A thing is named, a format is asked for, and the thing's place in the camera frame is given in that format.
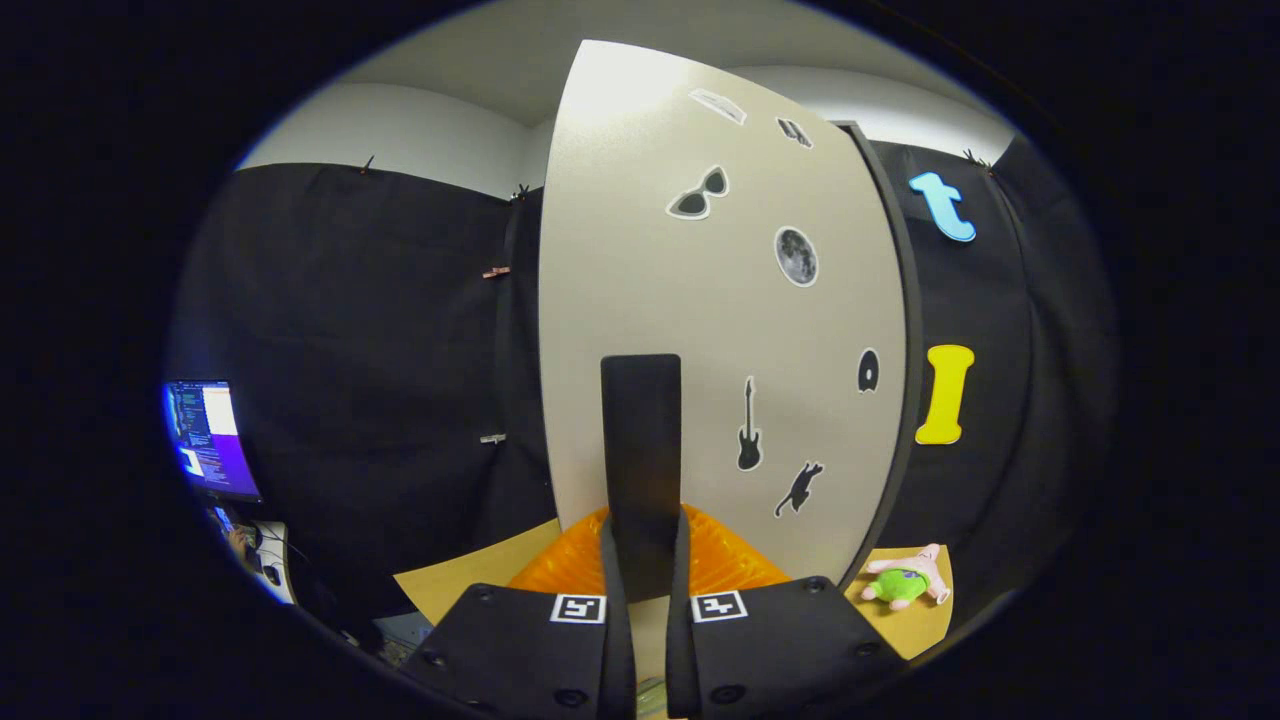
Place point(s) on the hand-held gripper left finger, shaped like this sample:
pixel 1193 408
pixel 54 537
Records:
pixel 520 650

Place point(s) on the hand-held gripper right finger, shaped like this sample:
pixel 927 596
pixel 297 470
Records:
pixel 780 650

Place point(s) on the beige cabinet door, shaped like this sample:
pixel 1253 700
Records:
pixel 640 250

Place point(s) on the pink and green plush toy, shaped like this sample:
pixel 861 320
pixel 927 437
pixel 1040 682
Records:
pixel 900 585

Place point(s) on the white office desk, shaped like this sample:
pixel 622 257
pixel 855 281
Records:
pixel 275 560

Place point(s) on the computer monitor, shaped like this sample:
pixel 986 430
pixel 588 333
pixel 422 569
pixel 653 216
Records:
pixel 215 440

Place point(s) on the black backdrop cloth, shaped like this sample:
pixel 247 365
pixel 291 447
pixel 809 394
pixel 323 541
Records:
pixel 350 320

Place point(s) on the dark grey framed cabinet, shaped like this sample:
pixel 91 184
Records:
pixel 913 300

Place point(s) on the black cloth clip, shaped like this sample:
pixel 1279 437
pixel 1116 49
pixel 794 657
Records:
pixel 520 190
pixel 367 163
pixel 972 157

